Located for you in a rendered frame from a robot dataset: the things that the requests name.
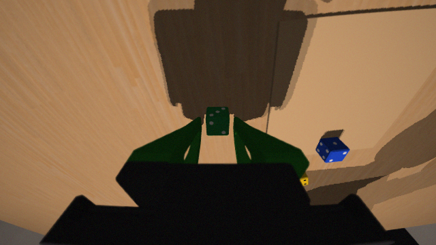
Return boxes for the blue die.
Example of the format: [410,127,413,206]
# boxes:
[315,137,350,163]

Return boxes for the dark green die with grey pips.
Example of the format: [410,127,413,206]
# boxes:
[206,107,230,135]

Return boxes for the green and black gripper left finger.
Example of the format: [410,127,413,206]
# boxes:
[126,117,202,163]

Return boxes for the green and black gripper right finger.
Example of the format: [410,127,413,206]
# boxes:
[233,116,309,179]

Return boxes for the yellow die with black pips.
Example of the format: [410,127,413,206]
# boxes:
[300,173,309,186]

